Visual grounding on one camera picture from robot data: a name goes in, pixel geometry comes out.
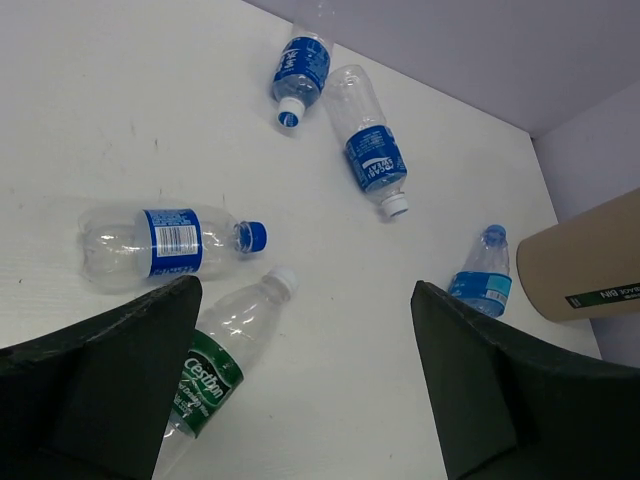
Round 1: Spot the blue cap barcode bottle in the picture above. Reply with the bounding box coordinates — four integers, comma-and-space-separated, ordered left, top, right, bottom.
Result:
77, 202, 268, 293

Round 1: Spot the dark blue label bottle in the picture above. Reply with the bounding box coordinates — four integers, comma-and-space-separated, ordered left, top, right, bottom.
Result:
272, 24, 333, 129

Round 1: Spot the tan cylindrical bin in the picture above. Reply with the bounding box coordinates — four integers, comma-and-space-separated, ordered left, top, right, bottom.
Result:
516, 189, 639, 322

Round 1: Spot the green label plastic bottle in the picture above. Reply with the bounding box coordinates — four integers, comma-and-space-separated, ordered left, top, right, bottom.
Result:
152, 266, 299, 479

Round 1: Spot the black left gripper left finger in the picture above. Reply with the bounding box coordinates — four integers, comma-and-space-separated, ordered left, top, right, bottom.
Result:
1, 276, 202, 479

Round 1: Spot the Pocari Sweat plastic bottle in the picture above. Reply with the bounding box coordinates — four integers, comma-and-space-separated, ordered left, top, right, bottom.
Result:
323, 65, 409, 219

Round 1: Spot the light blue label bottle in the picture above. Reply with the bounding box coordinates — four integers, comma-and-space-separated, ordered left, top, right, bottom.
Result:
448, 224, 512, 318

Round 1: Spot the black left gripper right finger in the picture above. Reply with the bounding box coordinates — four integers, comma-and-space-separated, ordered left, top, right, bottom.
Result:
411, 281, 639, 479

